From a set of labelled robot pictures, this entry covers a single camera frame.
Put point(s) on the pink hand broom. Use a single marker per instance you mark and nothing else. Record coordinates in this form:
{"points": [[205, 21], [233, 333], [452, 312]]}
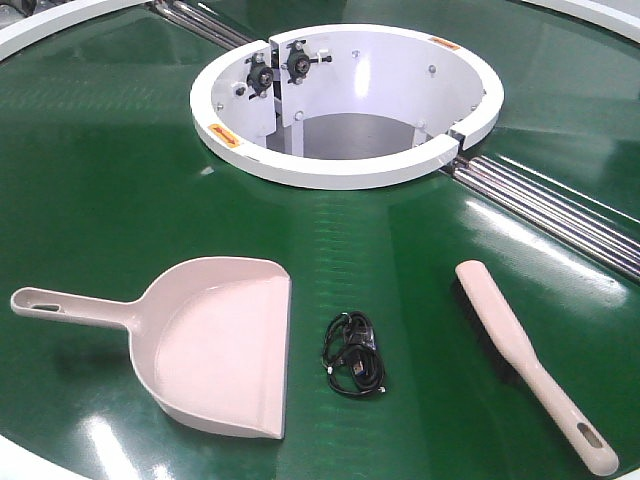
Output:
{"points": [[510, 340]]}

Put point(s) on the left black bearing mount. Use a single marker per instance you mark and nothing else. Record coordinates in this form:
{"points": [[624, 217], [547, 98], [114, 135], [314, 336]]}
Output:
{"points": [[260, 75]]}

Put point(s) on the right black bearing mount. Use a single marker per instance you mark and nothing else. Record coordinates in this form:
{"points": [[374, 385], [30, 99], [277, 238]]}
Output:
{"points": [[299, 62]]}

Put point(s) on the white outer conveyor rim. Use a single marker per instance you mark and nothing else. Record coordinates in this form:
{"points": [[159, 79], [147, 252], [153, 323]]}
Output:
{"points": [[620, 17]]}

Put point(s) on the orange warning sticker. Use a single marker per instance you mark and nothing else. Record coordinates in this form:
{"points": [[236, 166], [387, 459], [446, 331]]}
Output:
{"points": [[225, 135], [445, 43]]}

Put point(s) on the black bearing mount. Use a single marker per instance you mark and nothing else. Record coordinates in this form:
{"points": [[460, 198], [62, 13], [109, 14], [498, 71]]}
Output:
{"points": [[260, 75], [299, 62]]}

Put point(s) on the orange warning sticker left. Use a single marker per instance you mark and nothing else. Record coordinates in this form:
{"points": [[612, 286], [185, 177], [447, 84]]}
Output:
{"points": [[225, 135]]}

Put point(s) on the far metal roller strip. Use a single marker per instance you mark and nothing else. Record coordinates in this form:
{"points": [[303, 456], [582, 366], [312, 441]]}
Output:
{"points": [[201, 22]]}

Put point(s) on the near metal roller strip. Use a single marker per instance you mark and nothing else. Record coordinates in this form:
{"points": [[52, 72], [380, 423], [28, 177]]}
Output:
{"points": [[578, 226]]}

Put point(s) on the orange warning sticker right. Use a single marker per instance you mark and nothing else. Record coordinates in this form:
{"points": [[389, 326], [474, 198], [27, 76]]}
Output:
{"points": [[445, 43]]}

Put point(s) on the metal roller strip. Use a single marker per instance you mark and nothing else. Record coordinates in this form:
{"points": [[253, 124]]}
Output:
{"points": [[201, 22], [578, 226]]}

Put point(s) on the pink plastic dustpan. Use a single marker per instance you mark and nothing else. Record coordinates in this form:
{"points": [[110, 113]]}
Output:
{"points": [[208, 339]]}

